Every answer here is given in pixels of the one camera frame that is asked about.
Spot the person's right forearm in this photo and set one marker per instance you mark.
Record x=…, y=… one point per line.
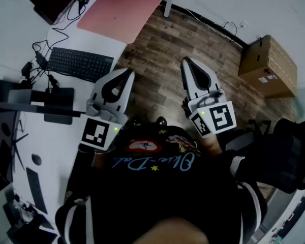
x=213, y=146

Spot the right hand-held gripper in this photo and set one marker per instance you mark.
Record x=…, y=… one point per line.
x=218, y=116

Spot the dark monitor with thin legs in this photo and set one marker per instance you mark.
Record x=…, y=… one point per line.
x=0, y=149

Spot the black keyboard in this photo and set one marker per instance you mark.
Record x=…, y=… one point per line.
x=36, y=189
x=78, y=63

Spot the black computer mouse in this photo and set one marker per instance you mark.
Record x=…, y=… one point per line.
x=36, y=159

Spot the person's black printed shirt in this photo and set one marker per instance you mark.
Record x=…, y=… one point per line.
x=155, y=194

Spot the black power brick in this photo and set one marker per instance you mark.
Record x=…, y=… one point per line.
x=41, y=58

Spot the white wall socket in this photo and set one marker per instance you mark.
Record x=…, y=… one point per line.
x=259, y=37
x=243, y=24

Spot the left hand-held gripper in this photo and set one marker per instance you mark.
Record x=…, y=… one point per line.
x=96, y=133

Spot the person's black shoe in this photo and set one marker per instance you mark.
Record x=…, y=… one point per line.
x=161, y=121
x=135, y=122

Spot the black office chair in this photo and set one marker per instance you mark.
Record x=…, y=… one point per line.
x=282, y=151

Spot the large cardboard box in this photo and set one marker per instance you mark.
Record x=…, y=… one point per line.
x=267, y=65

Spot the pink desk mat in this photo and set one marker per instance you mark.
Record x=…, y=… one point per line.
x=119, y=11

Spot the black curved monitor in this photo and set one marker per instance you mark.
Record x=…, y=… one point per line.
x=50, y=1

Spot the person's left forearm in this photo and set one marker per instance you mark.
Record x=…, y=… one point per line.
x=100, y=160

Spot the person's chin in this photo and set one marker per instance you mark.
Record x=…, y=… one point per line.
x=172, y=232

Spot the white table leg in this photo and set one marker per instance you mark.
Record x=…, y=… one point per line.
x=168, y=4

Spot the black flat monitor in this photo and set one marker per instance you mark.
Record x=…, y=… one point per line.
x=58, y=103

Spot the black plug adapter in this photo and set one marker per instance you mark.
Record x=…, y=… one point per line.
x=27, y=68

